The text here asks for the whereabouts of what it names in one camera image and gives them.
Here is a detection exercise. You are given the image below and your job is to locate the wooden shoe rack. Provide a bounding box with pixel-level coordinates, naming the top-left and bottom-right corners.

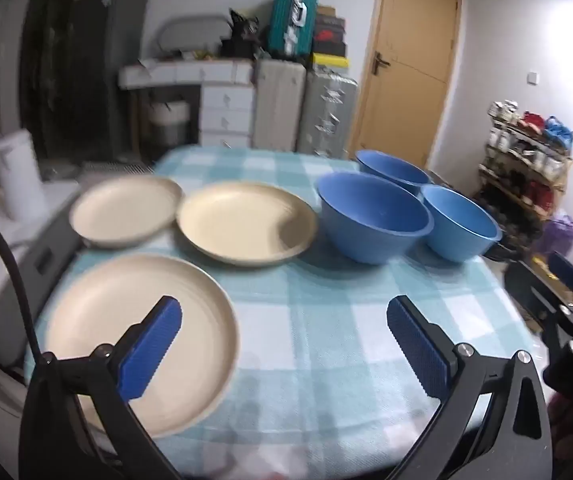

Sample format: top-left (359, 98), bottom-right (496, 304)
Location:
top-left (477, 110), bottom-right (573, 226)

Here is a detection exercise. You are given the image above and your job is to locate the beige suitcase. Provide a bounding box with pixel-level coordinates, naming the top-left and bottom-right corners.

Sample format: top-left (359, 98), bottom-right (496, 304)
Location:
top-left (252, 58), bottom-right (307, 152)

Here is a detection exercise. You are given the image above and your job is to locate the beige plate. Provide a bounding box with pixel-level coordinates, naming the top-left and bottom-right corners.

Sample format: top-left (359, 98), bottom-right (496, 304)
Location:
top-left (69, 176), bottom-right (184, 250)
top-left (45, 254), bottom-right (241, 438)
top-left (176, 181), bottom-right (319, 267)

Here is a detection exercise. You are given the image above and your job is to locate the teal checked tablecloth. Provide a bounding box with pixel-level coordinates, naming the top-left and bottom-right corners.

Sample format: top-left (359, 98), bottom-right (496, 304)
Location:
top-left (24, 147), bottom-right (547, 480)

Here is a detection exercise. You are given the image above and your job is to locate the yellow shoebox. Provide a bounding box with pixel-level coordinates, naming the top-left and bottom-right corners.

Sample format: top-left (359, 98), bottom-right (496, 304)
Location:
top-left (311, 53), bottom-right (350, 73)

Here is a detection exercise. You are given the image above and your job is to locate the woven laundry basket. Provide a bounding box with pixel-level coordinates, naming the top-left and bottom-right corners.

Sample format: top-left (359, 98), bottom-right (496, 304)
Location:
top-left (149, 101), bottom-right (190, 147)

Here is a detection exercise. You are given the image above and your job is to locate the teal suitcase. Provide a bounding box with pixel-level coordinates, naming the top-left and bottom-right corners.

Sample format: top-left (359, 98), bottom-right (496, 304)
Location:
top-left (268, 0), bottom-right (321, 61)

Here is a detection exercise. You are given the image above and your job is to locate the blue bowl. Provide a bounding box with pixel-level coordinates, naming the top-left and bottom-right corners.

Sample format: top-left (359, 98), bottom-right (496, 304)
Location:
top-left (421, 184), bottom-right (503, 264)
top-left (317, 172), bottom-right (435, 265)
top-left (355, 149), bottom-right (433, 196)

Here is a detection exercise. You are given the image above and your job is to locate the patterned rug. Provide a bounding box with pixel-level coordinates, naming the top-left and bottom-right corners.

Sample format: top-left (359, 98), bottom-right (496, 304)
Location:
top-left (81, 160), bottom-right (154, 173)

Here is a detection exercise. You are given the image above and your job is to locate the purple bag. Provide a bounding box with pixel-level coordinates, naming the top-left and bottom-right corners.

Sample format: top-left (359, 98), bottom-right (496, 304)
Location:
top-left (531, 212), bottom-right (573, 256)

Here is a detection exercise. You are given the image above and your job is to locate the black paper bag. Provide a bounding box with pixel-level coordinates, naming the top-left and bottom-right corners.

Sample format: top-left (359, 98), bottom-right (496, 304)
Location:
top-left (229, 7), bottom-right (262, 43)

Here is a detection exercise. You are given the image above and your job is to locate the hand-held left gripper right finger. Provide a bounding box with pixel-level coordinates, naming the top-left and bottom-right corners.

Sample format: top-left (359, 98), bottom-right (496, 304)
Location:
top-left (387, 295), bottom-right (553, 480)

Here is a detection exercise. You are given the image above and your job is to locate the white desk with drawers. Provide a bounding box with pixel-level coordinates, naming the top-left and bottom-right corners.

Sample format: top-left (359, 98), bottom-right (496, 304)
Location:
top-left (119, 57), bottom-right (257, 150)

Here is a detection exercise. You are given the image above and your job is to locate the grey fridge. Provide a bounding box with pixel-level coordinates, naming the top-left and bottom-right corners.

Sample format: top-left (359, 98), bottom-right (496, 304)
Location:
top-left (69, 0), bottom-right (148, 156)

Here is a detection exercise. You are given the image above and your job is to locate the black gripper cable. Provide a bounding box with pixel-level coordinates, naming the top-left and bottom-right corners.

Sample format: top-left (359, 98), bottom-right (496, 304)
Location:
top-left (0, 200), bottom-right (42, 361)

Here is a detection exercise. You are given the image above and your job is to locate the black round box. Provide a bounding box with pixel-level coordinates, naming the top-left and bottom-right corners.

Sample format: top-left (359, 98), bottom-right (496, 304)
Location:
top-left (221, 39), bottom-right (258, 59)

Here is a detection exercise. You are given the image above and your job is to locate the arched mirror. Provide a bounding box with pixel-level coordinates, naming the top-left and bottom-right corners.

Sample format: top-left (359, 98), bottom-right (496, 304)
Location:
top-left (157, 16), bottom-right (227, 58)

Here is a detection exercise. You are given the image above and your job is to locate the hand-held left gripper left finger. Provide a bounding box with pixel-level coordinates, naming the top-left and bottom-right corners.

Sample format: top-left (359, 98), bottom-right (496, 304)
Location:
top-left (19, 296), bottom-right (183, 480)

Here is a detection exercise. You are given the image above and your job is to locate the silver suitcase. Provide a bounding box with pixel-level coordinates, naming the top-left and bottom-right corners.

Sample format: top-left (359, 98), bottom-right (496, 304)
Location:
top-left (297, 67), bottom-right (360, 160)

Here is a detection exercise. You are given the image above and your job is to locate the dark wardrobe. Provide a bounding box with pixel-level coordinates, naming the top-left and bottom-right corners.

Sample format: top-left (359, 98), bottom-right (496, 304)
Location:
top-left (19, 0), bottom-right (84, 161)

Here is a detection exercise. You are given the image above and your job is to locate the wooden door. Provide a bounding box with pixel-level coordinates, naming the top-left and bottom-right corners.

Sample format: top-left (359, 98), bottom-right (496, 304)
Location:
top-left (349, 0), bottom-right (463, 170)

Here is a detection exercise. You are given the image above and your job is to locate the white kettle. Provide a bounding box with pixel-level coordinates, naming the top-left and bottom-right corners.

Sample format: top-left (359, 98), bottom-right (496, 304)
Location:
top-left (0, 130), bottom-right (50, 221)

